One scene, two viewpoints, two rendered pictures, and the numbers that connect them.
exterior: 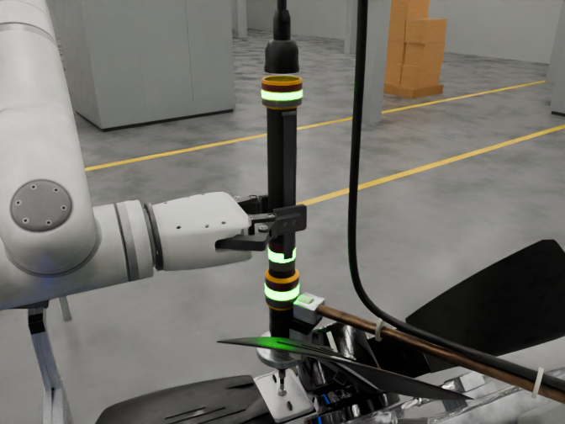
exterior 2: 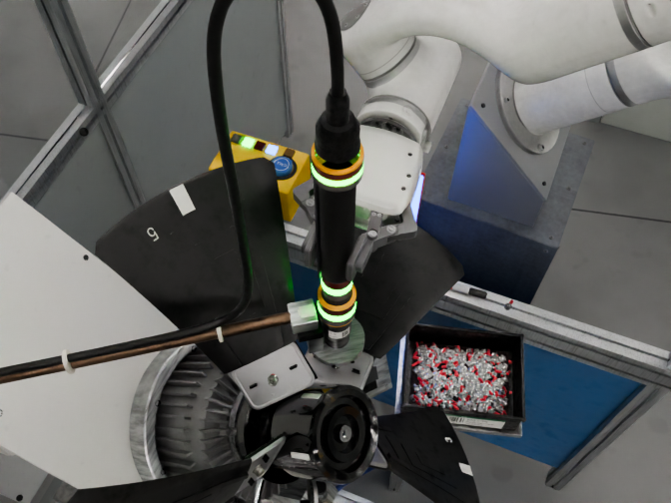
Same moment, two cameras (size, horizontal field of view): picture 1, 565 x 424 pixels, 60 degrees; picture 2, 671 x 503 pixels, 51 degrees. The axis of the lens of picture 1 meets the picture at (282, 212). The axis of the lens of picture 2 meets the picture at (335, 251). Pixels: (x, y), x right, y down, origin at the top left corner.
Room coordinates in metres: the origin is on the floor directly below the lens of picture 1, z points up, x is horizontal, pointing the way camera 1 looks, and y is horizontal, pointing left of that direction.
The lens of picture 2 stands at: (0.79, -0.26, 2.07)
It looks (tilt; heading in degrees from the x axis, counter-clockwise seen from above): 58 degrees down; 135
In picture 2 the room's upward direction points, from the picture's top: straight up
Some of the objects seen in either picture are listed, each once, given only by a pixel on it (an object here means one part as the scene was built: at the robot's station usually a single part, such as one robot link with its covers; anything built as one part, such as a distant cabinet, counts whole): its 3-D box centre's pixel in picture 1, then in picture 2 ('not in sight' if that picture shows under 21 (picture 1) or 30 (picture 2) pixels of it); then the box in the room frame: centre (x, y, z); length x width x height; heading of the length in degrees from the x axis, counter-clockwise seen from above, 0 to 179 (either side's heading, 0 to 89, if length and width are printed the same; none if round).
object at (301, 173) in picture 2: not in sight; (262, 178); (0.12, 0.22, 1.02); 0.16 x 0.10 x 0.11; 23
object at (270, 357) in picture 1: (288, 325); (329, 325); (0.52, -0.01, 1.31); 0.09 x 0.07 x 0.10; 58
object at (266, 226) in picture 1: (283, 225); (309, 230); (0.49, 0.00, 1.47); 0.07 x 0.03 x 0.03; 113
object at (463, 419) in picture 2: not in sight; (460, 376); (0.61, 0.25, 0.85); 0.22 x 0.17 x 0.07; 38
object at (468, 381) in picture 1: (464, 383); not in sight; (0.66, -0.32, 1.08); 0.07 x 0.04 x 0.06; 124
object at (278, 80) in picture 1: (282, 92); (337, 163); (0.53, 0.00, 1.61); 0.04 x 0.04 x 0.03
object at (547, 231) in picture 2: not in sight; (469, 278); (0.39, 0.63, 0.47); 0.30 x 0.30 x 0.93; 20
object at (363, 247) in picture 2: (261, 203); (371, 251); (0.55, 0.03, 1.47); 0.07 x 0.03 x 0.03; 113
